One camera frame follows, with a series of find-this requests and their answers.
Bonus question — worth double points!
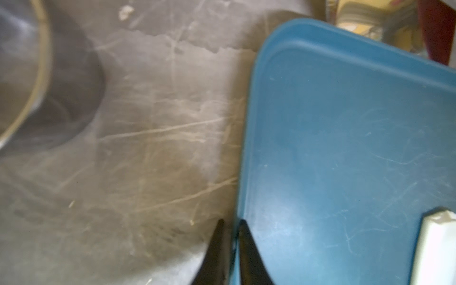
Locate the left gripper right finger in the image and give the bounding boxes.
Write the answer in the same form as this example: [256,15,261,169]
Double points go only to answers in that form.
[238,220,274,285]

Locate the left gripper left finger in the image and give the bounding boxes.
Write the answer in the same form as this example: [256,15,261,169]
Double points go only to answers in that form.
[191,219,231,285]

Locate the teal plastic tray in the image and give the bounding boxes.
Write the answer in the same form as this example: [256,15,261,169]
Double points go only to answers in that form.
[236,19,456,285]

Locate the white dough lump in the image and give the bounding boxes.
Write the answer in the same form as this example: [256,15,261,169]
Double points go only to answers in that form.
[410,210,456,285]

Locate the small glass cup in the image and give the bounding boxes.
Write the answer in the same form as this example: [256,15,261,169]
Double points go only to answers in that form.
[1,1,106,156]

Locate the red round tray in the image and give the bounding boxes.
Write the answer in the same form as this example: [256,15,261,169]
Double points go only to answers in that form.
[417,0,456,65]

